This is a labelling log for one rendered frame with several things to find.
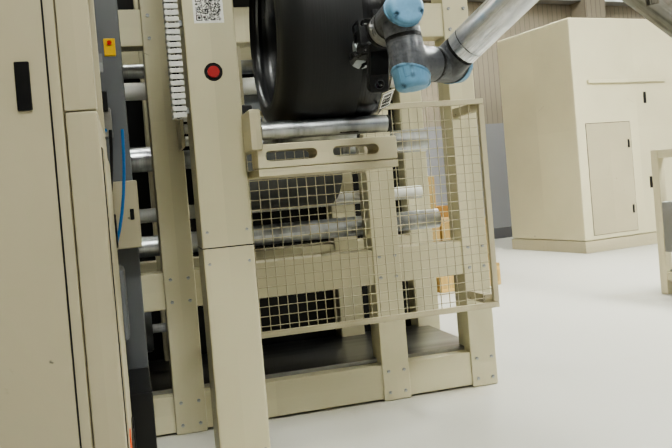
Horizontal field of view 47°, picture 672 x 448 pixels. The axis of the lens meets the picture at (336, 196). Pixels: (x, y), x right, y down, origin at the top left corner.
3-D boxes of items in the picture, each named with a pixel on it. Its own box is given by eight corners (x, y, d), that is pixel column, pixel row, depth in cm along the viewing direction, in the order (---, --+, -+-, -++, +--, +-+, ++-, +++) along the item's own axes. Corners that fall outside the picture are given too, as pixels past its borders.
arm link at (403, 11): (393, 29, 151) (385, -13, 152) (377, 47, 162) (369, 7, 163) (431, 25, 153) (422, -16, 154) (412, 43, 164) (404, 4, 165)
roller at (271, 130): (253, 131, 195) (257, 144, 192) (255, 118, 191) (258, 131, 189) (385, 123, 204) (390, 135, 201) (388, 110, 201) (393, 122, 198)
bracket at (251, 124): (251, 150, 185) (248, 109, 185) (229, 159, 224) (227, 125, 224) (265, 149, 186) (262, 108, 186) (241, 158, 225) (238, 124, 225)
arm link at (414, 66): (450, 84, 159) (439, 33, 160) (416, 82, 151) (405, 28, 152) (420, 95, 165) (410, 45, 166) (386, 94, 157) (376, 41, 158)
